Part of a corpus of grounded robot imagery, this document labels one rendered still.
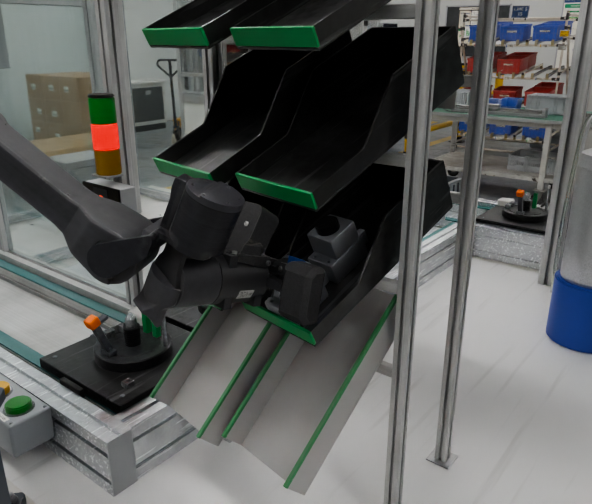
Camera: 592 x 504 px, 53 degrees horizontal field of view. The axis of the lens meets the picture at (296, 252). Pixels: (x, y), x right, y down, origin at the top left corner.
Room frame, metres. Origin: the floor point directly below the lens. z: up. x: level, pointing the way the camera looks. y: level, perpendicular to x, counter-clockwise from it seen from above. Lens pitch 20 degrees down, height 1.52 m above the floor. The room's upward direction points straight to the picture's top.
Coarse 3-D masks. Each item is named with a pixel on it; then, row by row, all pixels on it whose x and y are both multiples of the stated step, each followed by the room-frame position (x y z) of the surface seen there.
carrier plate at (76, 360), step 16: (176, 336) 1.02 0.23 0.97; (64, 352) 0.96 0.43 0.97; (80, 352) 0.96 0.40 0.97; (176, 352) 0.96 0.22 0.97; (48, 368) 0.92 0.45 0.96; (64, 368) 0.90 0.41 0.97; (80, 368) 0.90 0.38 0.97; (96, 368) 0.90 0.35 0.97; (160, 368) 0.90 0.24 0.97; (80, 384) 0.86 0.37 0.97; (96, 384) 0.85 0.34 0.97; (112, 384) 0.85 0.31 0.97; (144, 384) 0.85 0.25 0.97; (96, 400) 0.83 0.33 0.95; (112, 400) 0.81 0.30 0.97; (128, 400) 0.81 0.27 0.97
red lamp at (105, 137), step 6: (96, 126) 1.14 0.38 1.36; (102, 126) 1.14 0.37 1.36; (108, 126) 1.15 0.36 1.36; (114, 126) 1.16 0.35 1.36; (96, 132) 1.15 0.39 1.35; (102, 132) 1.14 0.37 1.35; (108, 132) 1.15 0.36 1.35; (114, 132) 1.16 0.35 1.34; (96, 138) 1.15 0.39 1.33; (102, 138) 1.14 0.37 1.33; (108, 138) 1.15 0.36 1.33; (114, 138) 1.16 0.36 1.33; (96, 144) 1.15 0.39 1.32; (102, 144) 1.14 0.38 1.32; (108, 144) 1.15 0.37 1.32; (114, 144) 1.15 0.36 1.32; (102, 150) 1.15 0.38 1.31; (108, 150) 1.15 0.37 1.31
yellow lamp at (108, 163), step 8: (96, 152) 1.15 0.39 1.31; (104, 152) 1.14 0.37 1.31; (112, 152) 1.15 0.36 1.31; (96, 160) 1.15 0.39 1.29; (104, 160) 1.14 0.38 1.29; (112, 160) 1.15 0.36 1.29; (120, 160) 1.17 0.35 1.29; (96, 168) 1.15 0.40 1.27; (104, 168) 1.14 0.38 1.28; (112, 168) 1.15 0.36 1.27; (120, 168) 1.16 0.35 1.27
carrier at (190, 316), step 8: (168, 312) 1.13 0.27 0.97; (176, 312) 1.13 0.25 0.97; (184, 312) 1.13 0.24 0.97; (192, 312) 1.13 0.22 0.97; (200, 312) 1.12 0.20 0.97; (168, 320) 1.10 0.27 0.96; (176, 320) 1.09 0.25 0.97; (184, 320) 1.09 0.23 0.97; (192, 320) 1.09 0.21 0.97; (184, 328) 1.07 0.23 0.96; (192, 328) 1.06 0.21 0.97
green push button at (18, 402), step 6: (18, 396) 0.81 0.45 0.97; (24, 396) 0.81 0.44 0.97; (6, 402) 0.80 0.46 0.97; (12, 402) 0.80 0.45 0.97; (18, 402) 0.80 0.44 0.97; (24, 402) 0.80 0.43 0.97; (30, 402) 0.80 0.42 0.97; (6, 408) 0.78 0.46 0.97; (12, 408) 0.78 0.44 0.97; (18, 408) 0.78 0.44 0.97; (24, 408) 0.79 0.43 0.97; (12, 414) 0.78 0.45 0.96
